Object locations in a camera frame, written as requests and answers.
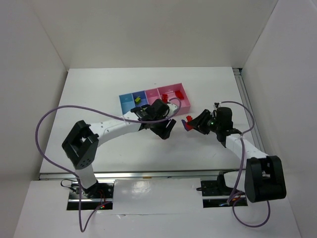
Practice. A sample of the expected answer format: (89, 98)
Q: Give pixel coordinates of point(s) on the aluminium rail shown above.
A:
(140, 174)
(246, 102)

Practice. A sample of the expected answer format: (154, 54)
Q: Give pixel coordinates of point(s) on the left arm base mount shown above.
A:
(103, 197)

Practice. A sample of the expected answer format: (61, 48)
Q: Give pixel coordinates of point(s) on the light blue plastic bin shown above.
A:
(126, 102)

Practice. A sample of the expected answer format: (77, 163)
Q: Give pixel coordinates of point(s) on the dark blue lego plate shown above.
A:
(184, 124)

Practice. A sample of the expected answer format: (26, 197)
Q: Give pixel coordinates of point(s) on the small red lego brick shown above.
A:
(165, 98)

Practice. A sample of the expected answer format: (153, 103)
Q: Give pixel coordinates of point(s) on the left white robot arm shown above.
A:
(82, 142)

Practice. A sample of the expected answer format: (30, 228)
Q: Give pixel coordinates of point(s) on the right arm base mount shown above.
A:
(215, 193)

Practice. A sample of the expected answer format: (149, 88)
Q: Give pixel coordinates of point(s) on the large pink plastic bin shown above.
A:
(170, 91)

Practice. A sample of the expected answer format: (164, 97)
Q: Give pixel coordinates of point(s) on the lime green lego brick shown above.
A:
(137, 100)

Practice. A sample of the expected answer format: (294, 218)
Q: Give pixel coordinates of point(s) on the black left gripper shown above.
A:
(159, 127)

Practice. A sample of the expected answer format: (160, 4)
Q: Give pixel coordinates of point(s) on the dark blue plastic bin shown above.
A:
(142, 95)

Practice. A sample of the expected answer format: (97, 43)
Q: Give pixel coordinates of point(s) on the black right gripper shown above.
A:
(201, 122)

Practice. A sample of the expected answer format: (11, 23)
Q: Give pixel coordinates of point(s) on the aluminium rail front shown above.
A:
(140, 174)

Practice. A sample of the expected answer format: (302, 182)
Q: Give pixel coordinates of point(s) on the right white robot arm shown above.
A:
(261, 177)

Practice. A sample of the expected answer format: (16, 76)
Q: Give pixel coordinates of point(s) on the aluminium rail right side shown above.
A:
(246, 102)

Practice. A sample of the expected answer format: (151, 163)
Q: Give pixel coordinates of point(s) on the small pink plastic bin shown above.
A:
(152, 95)

